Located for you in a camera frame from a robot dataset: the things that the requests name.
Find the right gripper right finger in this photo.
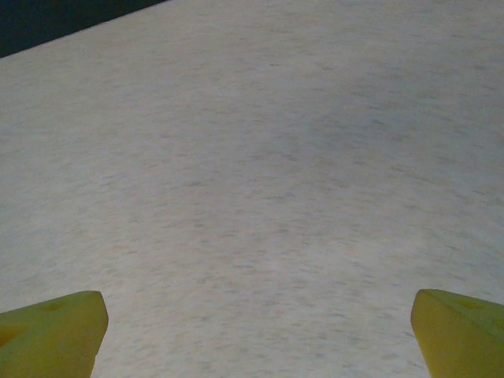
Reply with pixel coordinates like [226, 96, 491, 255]
[409, 288, 504, 378]

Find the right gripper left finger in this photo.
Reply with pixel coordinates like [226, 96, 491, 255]
[0, 290, 109, 378]

